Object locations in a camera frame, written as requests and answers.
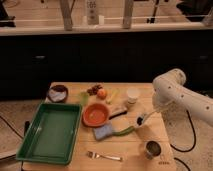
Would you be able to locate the blue sponge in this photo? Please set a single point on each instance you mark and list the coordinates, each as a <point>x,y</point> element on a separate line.
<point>103,132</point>

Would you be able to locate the green plastic tray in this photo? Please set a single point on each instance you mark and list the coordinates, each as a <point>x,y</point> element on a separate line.
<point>51,135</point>

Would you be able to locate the orange bowl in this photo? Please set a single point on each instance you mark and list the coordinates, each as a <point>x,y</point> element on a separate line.
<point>95,115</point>

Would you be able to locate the dark bowl with white cloth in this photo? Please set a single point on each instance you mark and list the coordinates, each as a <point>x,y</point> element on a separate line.
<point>57,94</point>

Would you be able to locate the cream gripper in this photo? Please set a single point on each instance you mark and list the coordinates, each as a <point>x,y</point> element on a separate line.
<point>161,107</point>

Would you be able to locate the silver fork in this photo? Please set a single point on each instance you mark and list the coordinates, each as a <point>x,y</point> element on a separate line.
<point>95,155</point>

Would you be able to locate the light green toy vegetable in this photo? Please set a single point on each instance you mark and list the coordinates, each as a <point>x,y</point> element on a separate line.
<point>83,98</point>

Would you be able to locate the white plastic cup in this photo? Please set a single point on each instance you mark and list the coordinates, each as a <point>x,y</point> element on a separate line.
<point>132,95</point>

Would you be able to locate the dark red grapes bunch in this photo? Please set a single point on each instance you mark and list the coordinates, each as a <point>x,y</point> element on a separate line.
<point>94,89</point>

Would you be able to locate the white-handled black dish brush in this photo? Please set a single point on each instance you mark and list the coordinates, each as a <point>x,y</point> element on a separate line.
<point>143,116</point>

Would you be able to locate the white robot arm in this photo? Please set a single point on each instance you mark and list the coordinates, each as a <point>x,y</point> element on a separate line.
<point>170,87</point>

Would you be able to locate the right wooden post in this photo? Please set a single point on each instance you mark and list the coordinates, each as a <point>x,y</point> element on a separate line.
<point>127,16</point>

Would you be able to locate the orange fruit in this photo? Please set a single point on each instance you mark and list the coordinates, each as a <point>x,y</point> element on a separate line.
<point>102,93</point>

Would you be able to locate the metal cup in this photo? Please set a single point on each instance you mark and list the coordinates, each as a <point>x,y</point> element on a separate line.
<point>152,149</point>

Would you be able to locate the yellow banana toy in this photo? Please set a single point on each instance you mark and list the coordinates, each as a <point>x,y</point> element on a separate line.
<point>113,95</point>

